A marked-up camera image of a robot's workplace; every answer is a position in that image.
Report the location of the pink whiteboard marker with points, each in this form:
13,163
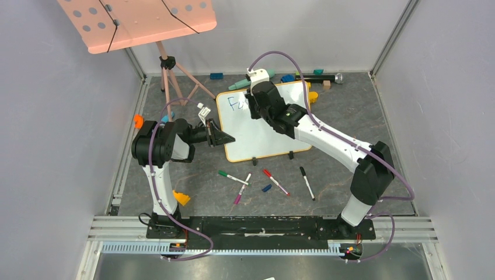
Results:
239,195

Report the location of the dark blue brick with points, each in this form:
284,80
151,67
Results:
216,76

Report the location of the red whiteboard marker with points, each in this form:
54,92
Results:
268,174

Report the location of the green whiteboard marker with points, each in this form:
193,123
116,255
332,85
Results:
224,174

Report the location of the yellow framed whiteboard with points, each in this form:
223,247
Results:
253,138

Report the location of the black silver microphone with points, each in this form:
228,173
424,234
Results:
337,78

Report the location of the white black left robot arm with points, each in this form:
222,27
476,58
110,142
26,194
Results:
157,145

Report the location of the pink music stand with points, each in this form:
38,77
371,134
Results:
118,24

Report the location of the orange toy block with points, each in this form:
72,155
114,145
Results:
138,121

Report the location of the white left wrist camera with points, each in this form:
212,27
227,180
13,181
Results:
203,113

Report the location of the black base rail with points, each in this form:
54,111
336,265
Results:
259,232

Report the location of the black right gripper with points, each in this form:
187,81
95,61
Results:
254,103

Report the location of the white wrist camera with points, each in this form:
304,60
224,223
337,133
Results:
203,113
256,76

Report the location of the teal toy tube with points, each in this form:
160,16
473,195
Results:
245,83

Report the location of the blue marker cap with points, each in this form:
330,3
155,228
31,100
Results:
266,188

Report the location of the tan wooden cube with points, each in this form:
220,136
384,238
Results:
326,84

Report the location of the blue brick behind board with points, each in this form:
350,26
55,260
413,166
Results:
287,78

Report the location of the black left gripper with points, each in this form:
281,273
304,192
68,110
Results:
215,136

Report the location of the yellow cylinder toy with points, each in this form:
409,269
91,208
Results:
313,97

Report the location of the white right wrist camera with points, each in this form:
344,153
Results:
256,76

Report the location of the black whiteboard marker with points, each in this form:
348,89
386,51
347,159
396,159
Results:
303,172

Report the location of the yellow wedge block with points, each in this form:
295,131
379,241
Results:
181,198

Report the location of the blue toy flashlight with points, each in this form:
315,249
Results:
166,117

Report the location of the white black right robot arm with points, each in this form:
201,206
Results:
371,165

